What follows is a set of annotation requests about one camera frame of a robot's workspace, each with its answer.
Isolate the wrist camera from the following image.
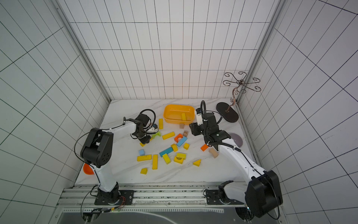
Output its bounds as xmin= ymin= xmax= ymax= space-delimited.
xmin=195 ymin=108 xmax=203 ymax=126
xmin=146 ymin=124 xmax=159 ymax=134

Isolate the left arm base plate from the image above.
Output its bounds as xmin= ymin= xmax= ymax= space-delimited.
xmin=94 ymin=190 xmax=135 ymax=206

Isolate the yellow short block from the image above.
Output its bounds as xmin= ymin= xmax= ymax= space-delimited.
xmin=162 ymin=154 xmax=171 ymax=164

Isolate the teal long block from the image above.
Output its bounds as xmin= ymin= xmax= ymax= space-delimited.
xmin=159 ymin=147 xmax=173 ymax=157

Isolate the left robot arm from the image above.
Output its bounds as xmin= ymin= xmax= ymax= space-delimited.
xmin=80 ymin=109 xmax=158 ymax=199

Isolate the natural wood cylinder block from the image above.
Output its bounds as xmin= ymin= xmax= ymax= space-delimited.
xmin=209 ymin=147 xmax=219 ymax=158

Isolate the yellow cube centre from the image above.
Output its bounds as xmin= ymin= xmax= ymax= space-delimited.
xmin=171 ymin=144 xmax=179 ymax=152

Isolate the orange bowl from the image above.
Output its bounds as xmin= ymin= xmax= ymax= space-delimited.
xmin=83 ymin=163 xmax=94 ymax=175

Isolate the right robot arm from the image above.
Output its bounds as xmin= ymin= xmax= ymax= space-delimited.
xmin=189 ymin=100 xmax=283 ymax=217

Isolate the light blue long block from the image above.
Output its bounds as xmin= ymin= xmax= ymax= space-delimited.
xmin=177 ymin=136 xmax=187 ymax=147

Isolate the purple bowl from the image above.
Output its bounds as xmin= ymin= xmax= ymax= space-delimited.
xmin=229 ymin=133 xmax=243 ymax=148

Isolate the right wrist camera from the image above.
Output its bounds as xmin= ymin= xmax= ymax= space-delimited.
xmin=195 ymin=108 xmax=203 ymax=126

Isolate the light blue small cube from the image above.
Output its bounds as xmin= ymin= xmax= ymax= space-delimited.
xmin=139 ymin=149 xmax=145 ymax=156

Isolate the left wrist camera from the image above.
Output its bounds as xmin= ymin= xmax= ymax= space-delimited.
xmin=146 ymin=124 xmax=159 ymax=134

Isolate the aluminium rail frame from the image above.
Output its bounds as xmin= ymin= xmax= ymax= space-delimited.
xmin=57 ymin=167 xmax=283 ymax=216

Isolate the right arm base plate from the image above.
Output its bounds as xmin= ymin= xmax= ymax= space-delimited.
xmin=203 ymin=189 xmax=244 ymax=205

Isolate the green arch block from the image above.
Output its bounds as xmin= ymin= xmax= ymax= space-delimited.
xmin=152 ymin=132 xmax=161 ymax=139

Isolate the yellow long block upright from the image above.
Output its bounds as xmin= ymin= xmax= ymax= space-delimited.
xmin=152 ymin=155 xmax=158 ymax=170

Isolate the orange arch block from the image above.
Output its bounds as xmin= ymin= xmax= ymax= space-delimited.
xmin=174 ymin=133 xmax=183 ymax=143

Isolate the black metal hook stand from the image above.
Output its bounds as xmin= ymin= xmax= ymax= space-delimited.
xmin=216 ymin=71 xmax=261 ymax=123

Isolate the yellow triangle block right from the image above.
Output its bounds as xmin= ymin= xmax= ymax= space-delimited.
xmin=193 ymin=159 xmax=201 ymax=167

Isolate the orange long block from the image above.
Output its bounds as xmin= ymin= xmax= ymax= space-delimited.
xmin=200 ymin=144 xmax=209 ymax=152

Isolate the yellow plastic tub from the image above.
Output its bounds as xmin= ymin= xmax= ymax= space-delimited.
xmin=163 ymin=104 xmax=195 ymax=125

